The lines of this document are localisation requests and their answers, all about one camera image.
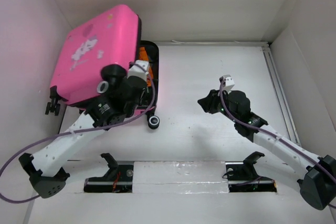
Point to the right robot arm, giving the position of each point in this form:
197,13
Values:
312,176

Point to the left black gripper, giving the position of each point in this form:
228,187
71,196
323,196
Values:
121,76

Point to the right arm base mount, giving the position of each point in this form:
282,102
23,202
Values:
242,177

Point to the pink hard-shell suitcase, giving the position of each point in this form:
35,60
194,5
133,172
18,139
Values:
113,37

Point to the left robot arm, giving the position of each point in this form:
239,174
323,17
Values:
45,167

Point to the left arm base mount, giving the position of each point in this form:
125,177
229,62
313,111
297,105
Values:
117,179

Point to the aluminium rail right side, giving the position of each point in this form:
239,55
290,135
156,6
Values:
280,94

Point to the orange camouflage garment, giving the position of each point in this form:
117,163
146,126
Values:
144,56

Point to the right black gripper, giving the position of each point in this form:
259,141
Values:
210,101

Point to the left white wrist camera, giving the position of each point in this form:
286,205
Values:
139,69

